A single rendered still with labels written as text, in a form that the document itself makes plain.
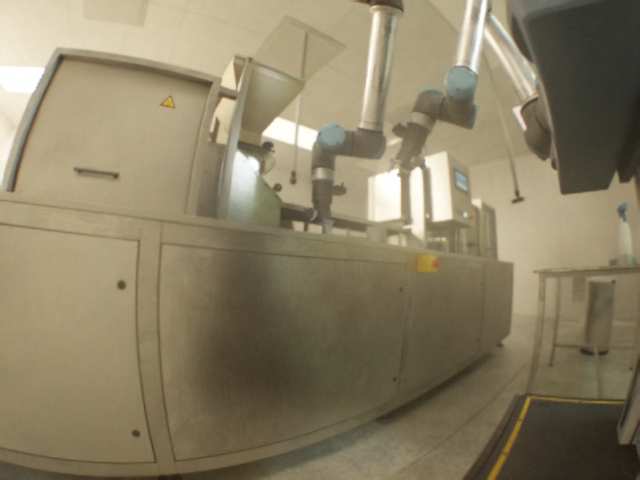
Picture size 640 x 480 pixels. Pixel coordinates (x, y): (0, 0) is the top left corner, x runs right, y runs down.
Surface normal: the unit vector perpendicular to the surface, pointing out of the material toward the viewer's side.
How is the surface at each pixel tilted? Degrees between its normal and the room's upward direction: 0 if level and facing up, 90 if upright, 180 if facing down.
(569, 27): 180
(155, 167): 90
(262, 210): 90
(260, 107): 114
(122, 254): 90
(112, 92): 90
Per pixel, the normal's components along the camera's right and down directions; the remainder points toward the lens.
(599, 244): -0.80, -0.11
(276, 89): 0.52, 0.33
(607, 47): -0.04, 0.99
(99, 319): 0.59, -0.07
